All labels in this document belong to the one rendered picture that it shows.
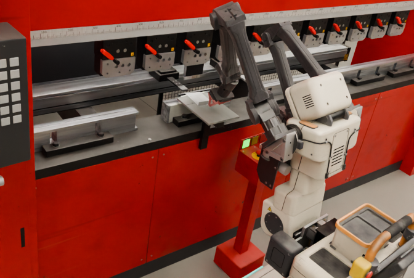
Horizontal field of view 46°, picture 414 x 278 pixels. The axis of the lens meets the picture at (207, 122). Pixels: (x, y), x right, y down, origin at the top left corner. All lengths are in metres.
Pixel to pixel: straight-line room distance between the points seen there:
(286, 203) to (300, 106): 0.42
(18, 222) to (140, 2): 0.97
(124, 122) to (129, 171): 0.22
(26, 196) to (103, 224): 0.54
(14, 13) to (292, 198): 1.22
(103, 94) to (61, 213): 0.62
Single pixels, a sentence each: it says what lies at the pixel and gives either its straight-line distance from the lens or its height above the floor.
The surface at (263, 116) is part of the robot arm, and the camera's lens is 1.79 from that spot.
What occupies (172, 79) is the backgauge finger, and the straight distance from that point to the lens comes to 2.52.
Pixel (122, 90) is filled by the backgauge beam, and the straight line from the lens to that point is 2.49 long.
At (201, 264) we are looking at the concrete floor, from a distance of 2.90.
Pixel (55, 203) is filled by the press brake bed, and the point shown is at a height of 0.68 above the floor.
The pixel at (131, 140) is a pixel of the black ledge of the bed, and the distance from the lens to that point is 2.22.
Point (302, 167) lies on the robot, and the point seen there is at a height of 1.03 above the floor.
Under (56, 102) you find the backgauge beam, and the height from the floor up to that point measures 0.94.
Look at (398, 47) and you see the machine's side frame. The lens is 4.14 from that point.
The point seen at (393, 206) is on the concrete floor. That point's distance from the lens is 3.85.
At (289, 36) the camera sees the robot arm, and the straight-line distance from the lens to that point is 2.23.
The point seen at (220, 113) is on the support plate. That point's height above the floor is 1.00.
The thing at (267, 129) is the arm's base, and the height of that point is 1.21.
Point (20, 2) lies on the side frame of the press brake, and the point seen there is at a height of 1.58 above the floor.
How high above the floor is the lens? 2.06
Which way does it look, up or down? 29 degrees down
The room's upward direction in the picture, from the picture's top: 10 degrees clockwise
